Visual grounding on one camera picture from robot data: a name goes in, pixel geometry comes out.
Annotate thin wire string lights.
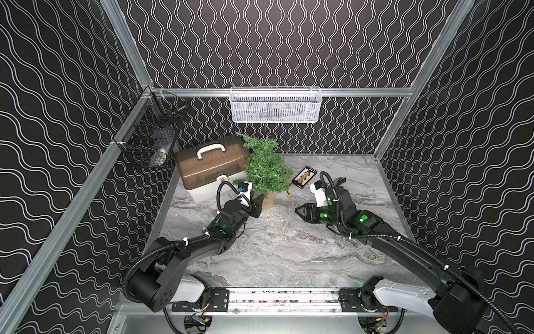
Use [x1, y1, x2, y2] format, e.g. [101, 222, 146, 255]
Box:
[233, 175, 295, 260]

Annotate brown white storage box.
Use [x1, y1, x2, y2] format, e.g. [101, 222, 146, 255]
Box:
[174, 135, 250, 203]

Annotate small green christmas tree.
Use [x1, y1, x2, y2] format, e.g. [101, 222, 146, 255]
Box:
[236, 132, 293, 211]

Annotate black wire wall basket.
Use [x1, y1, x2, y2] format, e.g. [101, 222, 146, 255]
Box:
[118, 88, 191, 170]

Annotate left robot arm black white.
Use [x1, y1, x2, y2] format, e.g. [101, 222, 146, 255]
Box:
[122, 181, 266, 312]

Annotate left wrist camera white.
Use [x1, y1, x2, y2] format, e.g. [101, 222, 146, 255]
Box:
[237, 181, 253, 207]

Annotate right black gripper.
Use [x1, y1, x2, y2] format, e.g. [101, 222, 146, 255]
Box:
[293, 202, 343, 229]

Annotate white wire wall basket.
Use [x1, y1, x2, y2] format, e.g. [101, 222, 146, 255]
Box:
[229, 86, 323, 123]

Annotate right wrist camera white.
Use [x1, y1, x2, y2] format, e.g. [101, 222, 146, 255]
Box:
[310, 181, 328, 207]

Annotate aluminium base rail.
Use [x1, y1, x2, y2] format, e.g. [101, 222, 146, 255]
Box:
[116, 286, 453, 317]

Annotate black battery pack case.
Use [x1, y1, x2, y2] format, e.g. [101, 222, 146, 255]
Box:
[291, 166, 317, 189]

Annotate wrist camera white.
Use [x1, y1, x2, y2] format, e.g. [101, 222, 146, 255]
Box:
[237, 181, 253, 207]
[310, 181, 328, 207]

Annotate small black tool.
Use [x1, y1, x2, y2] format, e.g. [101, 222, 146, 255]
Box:
[334, 177, 347, 187]

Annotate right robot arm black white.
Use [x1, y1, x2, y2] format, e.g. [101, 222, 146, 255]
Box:
[295, 171, 518, 333]

